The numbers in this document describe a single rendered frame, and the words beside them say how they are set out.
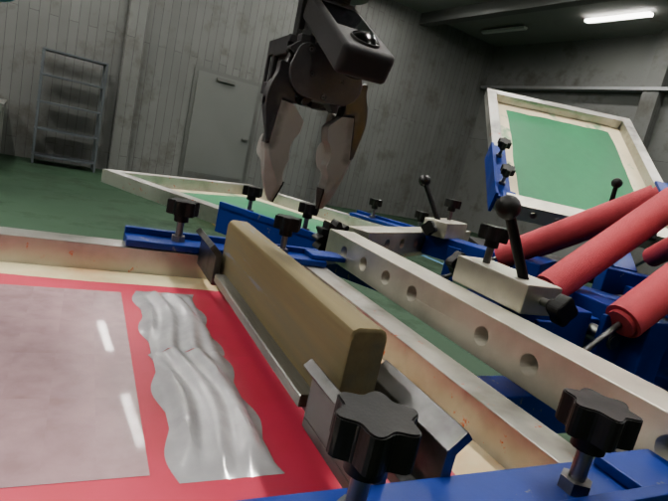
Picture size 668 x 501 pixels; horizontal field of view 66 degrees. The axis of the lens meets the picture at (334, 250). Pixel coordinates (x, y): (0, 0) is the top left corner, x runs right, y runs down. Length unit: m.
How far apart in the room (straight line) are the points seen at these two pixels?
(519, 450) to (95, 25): 9.80
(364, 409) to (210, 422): 0.18
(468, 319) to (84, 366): 0.38
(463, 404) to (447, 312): 0.15
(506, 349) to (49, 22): 9.66
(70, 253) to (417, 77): 12.17
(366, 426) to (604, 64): 12.20
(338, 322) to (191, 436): 0.13
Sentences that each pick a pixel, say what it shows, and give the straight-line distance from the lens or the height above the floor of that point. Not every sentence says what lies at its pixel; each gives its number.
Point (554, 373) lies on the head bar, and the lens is 0.51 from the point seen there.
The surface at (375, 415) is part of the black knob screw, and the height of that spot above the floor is 1.06.
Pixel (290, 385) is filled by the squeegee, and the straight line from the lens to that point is 0.40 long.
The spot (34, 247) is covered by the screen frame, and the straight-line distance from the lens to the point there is 0.74.
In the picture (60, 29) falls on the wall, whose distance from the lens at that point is 9.96.
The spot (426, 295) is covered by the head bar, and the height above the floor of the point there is 1.02.
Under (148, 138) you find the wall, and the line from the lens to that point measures 10.12.
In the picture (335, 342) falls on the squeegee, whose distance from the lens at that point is 0.37.
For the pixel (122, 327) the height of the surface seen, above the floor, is 0.96.
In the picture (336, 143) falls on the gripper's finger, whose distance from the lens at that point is 0.50.
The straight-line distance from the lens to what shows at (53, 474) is 0.36.
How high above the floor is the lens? 1.17
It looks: 11 degrees down
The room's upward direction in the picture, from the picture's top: 13 degrees clockwise
